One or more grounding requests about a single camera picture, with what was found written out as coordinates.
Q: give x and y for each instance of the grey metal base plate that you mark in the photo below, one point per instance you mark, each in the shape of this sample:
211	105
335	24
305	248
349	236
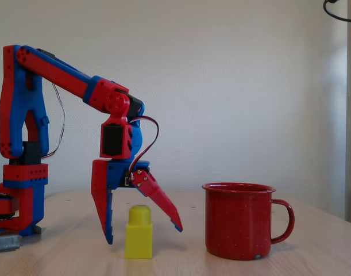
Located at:
4	243

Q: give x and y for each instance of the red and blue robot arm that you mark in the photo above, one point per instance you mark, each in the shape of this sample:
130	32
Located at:
63	77

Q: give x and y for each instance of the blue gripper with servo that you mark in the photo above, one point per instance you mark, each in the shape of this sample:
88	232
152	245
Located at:
118	173

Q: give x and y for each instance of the red enamel mug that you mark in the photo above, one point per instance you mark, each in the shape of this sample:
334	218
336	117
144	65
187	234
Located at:
235	221

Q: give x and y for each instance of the yellow toy brick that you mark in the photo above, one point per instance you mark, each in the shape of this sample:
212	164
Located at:
138	238

